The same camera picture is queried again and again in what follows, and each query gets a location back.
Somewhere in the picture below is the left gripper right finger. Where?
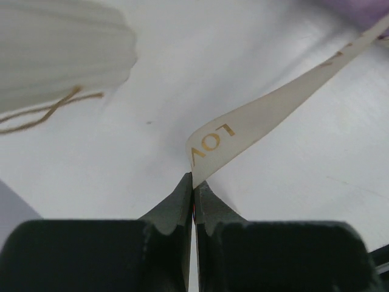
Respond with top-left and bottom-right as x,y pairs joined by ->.
193,183 -> 380,291

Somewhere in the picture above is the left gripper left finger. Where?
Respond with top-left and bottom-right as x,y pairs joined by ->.
1,173 -> 193,291

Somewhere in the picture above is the cream printed ribbon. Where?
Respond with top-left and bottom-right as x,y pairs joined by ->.
185,16 -> 388,187

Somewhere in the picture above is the purple wrapping paper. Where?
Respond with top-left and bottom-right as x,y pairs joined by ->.
315,0 -> 388,32

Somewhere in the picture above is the white ribbed ceramic vase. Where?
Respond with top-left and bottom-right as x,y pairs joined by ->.
0,0 -> 137,134

